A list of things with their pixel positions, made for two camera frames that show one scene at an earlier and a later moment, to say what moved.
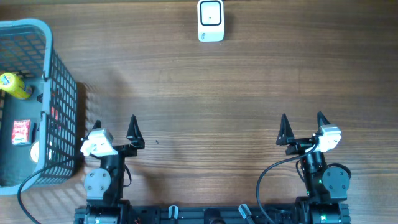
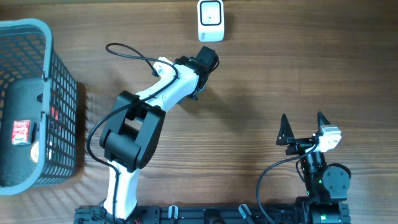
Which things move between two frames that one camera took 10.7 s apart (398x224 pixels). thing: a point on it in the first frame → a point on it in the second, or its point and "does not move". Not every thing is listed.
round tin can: x=34 y=152 does not move
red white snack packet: x=21 y=132 does not move
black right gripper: x=286 y=137 does not move
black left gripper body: x=116 y=162 → x=198 y=90
